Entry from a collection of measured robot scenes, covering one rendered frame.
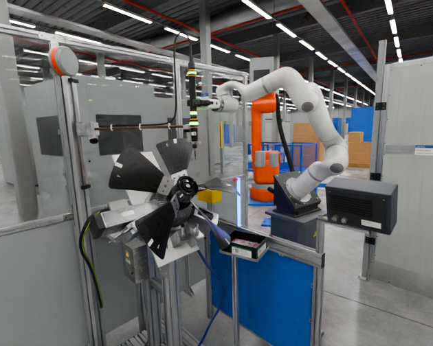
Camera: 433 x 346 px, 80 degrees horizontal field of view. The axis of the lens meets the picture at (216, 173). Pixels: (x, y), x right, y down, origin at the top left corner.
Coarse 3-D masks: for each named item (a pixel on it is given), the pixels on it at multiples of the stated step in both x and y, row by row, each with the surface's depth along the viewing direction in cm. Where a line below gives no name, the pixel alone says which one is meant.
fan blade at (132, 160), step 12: (120, 156) 121; (132, 156) 123; (120, 168) 120; (132, 168) 122; (144, 168) 124; (156, 168) 127; (120, 180) 120; (132, 180) 123; (144, 180) 125; (156, 180) 127
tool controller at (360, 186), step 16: (336, 192) 115; (352, 192) 110; (368, 192) 105; (384, 192) 102; (336, 208) 118; (352, 208) 112; (368, 208) 107; (384, 208) 103; (352, 224) 116; (368, 224) 110; (384, 224) 106
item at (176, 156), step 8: (160, 144) 149; (176, 144) 148; (184, 144) 148; (160, 152) 147; (168, 152) 146; (176, 152) 145; (184, 152) 145; (168, 160) 144; (176, 160) 142; (184, 160) 142; (168, 168) 142; (176, 168) 140; (184, 168) 139
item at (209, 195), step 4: (200, 192) 187; (204, 192) 184; (208, 192) 181; (212, 192) 179; (216, 192) 182; (220, 192) 184; (200, 196) 188; (204, 196) 184; (208, 196) 181; (212, 196) 179; (216, 196) 182; (220, 196) 184; (204, 200) 185; (208, 200) 182; (212, 200) 180; (216, 200) 182; (220, 200) 185
